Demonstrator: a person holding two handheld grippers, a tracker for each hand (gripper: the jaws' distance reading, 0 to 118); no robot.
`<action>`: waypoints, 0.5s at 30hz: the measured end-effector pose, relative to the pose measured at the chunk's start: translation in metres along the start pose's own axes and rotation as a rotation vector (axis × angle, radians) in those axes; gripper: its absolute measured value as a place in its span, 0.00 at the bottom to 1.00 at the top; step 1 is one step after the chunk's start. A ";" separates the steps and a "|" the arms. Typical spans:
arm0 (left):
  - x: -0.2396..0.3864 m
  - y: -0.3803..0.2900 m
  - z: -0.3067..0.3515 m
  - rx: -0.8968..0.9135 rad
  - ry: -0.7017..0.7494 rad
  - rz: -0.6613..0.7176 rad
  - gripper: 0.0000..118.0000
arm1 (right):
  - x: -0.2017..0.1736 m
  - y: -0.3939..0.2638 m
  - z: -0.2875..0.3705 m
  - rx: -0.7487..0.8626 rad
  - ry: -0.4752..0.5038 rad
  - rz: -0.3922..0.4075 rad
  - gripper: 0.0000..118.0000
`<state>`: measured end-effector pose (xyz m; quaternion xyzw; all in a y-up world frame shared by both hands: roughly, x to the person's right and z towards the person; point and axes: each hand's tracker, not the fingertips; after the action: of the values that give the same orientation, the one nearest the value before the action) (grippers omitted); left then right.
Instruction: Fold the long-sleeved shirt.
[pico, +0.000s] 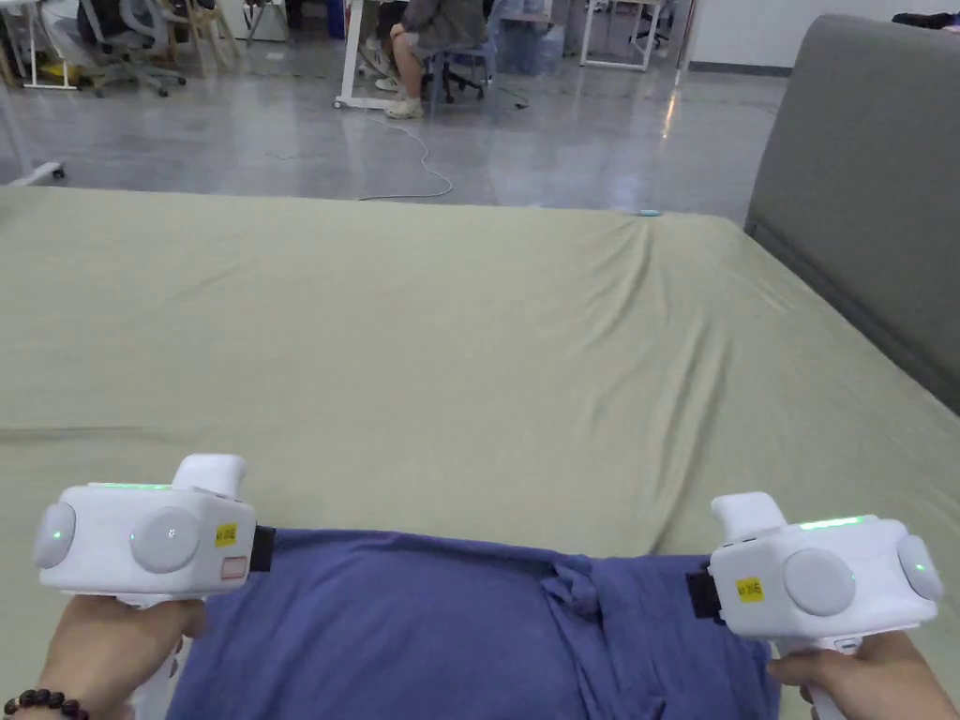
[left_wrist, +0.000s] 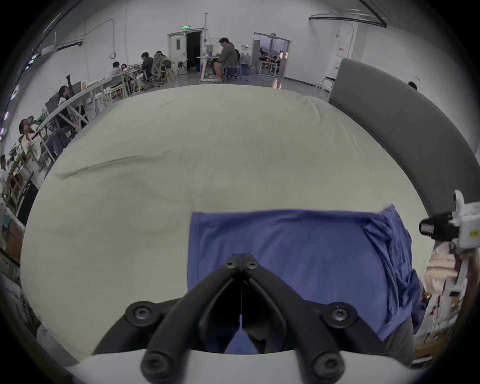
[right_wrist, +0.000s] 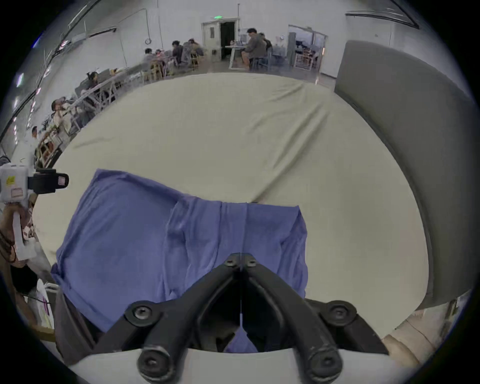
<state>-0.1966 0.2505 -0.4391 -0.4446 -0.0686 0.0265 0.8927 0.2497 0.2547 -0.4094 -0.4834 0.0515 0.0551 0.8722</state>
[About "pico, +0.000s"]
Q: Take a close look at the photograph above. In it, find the bed with pale green sheet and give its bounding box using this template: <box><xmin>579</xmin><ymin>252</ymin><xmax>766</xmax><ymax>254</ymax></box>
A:
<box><xmin>0</xmin><ymin>183</ymin><xmax>960</xmax><ymax>720</ymax></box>

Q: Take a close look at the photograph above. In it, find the person's left hand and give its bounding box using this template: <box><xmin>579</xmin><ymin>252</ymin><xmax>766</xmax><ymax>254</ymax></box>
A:
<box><xmin>47</xmin><ymin>594</ymin><xmax>209</xmax><ymax>720</ymax></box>

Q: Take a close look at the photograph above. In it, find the grey office chair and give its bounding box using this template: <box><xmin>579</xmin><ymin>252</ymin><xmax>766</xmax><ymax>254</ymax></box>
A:
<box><xmin>73</xmin><ymin>0</ymin><xmax>188</xmax><ymax>99</ymax></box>

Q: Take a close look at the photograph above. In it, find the white frame table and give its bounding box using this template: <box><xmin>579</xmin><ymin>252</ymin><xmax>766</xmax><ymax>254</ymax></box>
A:
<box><xmin>580</xmin><ymin>0</ymin><xmax>655</xmax><ymax>73</ymax></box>

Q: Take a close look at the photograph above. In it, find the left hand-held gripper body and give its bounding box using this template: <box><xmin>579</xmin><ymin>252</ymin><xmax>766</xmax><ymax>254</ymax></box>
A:
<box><xmin>32</xmin><ymin>453</ymin><xmax>278</xmax><ymax>720</ymax></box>

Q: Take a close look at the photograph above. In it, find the person's left forearm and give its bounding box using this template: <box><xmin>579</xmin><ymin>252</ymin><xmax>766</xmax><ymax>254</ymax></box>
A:
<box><xmin>0</xmin><ymin>670</ymin><xmax>93</xmax><ymax>720</ymax></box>

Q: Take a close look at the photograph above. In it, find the person's right hand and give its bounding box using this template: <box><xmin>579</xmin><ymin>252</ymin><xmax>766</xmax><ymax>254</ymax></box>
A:
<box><xmin>767</xmin><ymin>626</ymin><xmax>960</xmax><ymax>720</ymax></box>

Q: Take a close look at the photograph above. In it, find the white floor cable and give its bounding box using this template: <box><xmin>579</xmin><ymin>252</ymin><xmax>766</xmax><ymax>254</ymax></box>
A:
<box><xmin>358</xmin><ymin>111</ymin><xmax>454</xmax><ymax>203</ymax></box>

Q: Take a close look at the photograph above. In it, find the blue plastic chair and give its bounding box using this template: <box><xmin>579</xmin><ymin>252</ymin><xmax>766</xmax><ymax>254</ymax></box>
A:
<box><xmin>421</xmin><ymin>0</ymin><xmax>498</xmax><ymax>106</ymax></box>

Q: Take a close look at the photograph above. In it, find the white wheeled stand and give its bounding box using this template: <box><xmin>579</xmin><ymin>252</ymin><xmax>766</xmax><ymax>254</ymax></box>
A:
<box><xmin>0</xmin><ymin>93</ymin><xmax>66</xmax><ymax>187</ymax></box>

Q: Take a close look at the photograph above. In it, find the blue translucent water jug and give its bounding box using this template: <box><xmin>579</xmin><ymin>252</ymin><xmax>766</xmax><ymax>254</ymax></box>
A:
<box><xmin>496</xmin><ymin>21</ymin><xmax>565</xmax><ymax>77</ymax></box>

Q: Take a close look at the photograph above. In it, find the dark blue shirt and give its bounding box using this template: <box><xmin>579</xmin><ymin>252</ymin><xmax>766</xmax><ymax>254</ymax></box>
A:
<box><xmin>164</xmin><ymin>526</ymin><xmax>783</xmax><ymax>720</ymax></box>

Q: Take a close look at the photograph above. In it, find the wooden chair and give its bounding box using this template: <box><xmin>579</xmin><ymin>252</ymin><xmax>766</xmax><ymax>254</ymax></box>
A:
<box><xmin>166</xmin><ymin>0</ymin><xmax>245</xmax><ymax>70</ymax></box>

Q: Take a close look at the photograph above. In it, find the white desk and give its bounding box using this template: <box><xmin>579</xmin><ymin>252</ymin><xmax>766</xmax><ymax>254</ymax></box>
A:
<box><xmin>333</xmin><ymin>0</ymin><xmax>410</xmax><ymax>113</ymax></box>

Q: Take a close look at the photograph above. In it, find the grey padded headboard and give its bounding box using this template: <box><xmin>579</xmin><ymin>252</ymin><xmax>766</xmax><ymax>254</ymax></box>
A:
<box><xmin>742</xmin><ymin>13</ymin><xmax>960</xmax><ymax>418</ymax></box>

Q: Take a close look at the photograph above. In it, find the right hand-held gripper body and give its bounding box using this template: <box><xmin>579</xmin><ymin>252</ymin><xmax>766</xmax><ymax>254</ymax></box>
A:
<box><xmin>685</xmin><ymin>490</ymin><xmax>945</xmax><ymax>720</ymax></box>

